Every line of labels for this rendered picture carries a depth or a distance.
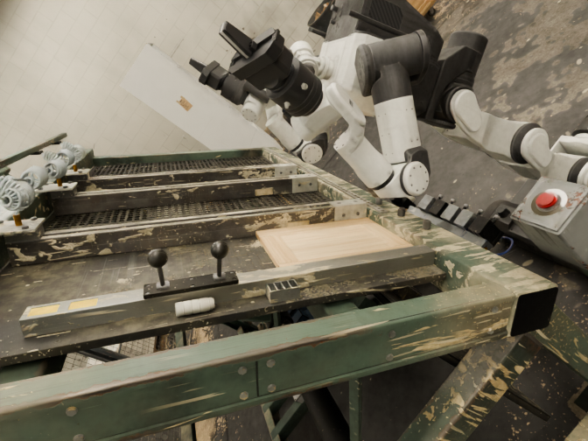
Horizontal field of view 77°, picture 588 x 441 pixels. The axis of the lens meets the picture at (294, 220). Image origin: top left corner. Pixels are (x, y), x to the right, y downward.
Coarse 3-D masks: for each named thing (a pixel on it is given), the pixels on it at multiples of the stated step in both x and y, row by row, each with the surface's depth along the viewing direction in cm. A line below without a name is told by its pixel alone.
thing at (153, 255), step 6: (150, 252) 70; (156, 252) 70; (162, 252) 71; (150, 258) 70; (156, 258) 70; (162, 258) 70; (150, 264) 70; (156, 264) 70; (162, 264) 71; (162, 270) 74; (162, 276) 76; (162, 282) 77; (168, 282) 79; (162, 288) 78
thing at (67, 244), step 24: (192, 216) 116; (216, 216) 117; (240, 216) 116; (264, 216) 118; (288, 216) 121; (312, 216) 124; (336, 216) 127; (360, 216) 130; (24, 240) 98; (48, 240) 100; (72, 240) 102; (96, 240) 104; (120, 240) 106; (144, 240) 108; (168, 240) 110; (192, 240) 113; (216, 240) 115; (24, 264) 100
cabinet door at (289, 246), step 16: (320, 224) 124; (336, 224) 124; (352, 224) 124; (368, 224) 124; (272, 240) 111; (288, 240) 112; (304, 240) 112; (320, 240) 112; (336, 240) 112; (352, 240) 112; (368, 240) 112; (384, 240) 111; (400, 240) 111; (272, 256) 101; (288, 256) 100; (304, 256) 101; (320, 256) 101; (336, 256) 100
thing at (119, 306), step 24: (312, 264) 91; (336, 264) 91; (360, 264) 91; (384, 264) 94; (408, 264) 96; (432, 264) 99; (216, 288) 81; (240, 288) 82; (264, 288) 85; (24, 312) 72; (72, 312) 72; (96, 312) 74; (120, 312) 75; (144, 312) 77; (24, 336) 71
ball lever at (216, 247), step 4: (212, 244) 75; (216, 244) 74; (220, 244) 74; (224, 244) 74; (212, 248) 74; (216, 248) 73; (220, 248) 73; (224, 248) 74; (228, 248) 75; (212, 252) 74; (216, 252) 73; (220, 252) 73; (224, 252) 74; (216, 256) 74; (220, 256) 74; (224, 256) 74; (220, 260) 77; (220, 264) 78; (220, 268) 79; (220, 272) 81; (216, 276) 82; (220, 276) 82; (224, 276) 82; (216, 280) 82
